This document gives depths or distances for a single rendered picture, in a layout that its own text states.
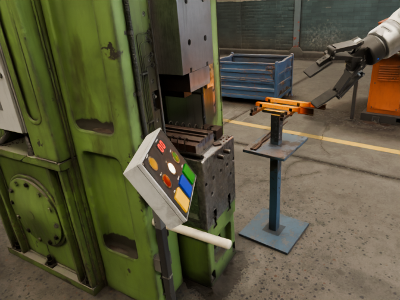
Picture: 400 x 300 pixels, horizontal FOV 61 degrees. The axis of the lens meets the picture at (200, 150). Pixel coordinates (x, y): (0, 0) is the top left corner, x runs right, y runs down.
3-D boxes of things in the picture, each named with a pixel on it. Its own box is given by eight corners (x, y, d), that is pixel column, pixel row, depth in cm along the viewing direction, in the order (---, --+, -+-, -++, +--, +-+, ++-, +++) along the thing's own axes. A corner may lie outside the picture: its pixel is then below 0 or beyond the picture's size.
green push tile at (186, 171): (195, 175, 149) (185, 162, 147) (192, 184, 142) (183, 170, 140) (191, 177, 150) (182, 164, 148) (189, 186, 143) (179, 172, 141)
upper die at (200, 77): (210, 83, 181) (209, 65, 177) (190, 92, 166) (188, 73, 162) (149, 78, 202) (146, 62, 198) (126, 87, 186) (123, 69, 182)
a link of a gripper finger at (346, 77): (351, 56, 94) (354, 58, 95) (328, 90, 101) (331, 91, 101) (361, 64, 92) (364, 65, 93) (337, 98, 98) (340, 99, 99)
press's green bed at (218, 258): (237, 253, 242) (235, 197, 223) (212, 290, 214) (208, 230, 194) (174, 231, 269) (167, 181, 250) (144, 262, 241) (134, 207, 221)
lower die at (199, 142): (213, 143, 196) (213, 129, 193) (196, 157, 181) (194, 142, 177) (156, 133, 217) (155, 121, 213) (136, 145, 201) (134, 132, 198)
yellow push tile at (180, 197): (190, 200, 131) (178, 186, 129) (187, 212, 124) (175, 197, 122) (186, 202, 132) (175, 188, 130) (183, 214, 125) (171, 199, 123)
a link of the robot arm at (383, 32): (382, 13, 91) (363, 27, 92) (409, 28, 86) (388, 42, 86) (381, 39, 98) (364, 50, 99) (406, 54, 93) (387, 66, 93)
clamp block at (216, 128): (223, 135, 206) (222, 125, 203) (216, 140, 199) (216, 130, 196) (206, 133, 211) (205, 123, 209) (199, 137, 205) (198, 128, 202)
